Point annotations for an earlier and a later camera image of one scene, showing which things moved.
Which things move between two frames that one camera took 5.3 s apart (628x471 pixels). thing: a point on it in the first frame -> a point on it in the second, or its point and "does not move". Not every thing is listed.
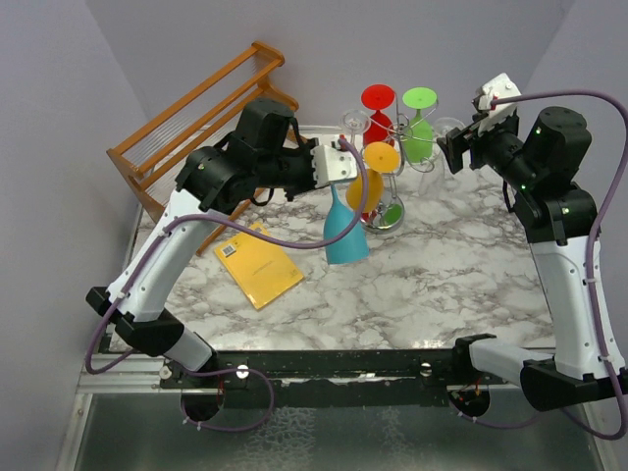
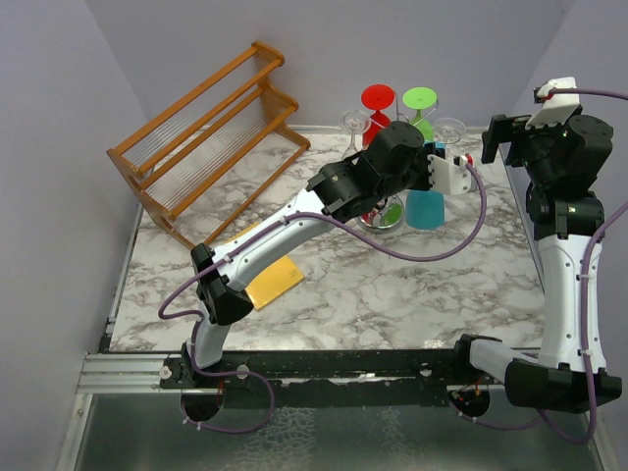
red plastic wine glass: [378, 127] does not move
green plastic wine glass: [418, 131] does not move
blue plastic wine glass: [338, 218] -> [425, 209]
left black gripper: [305, 151] -> [429, 148]
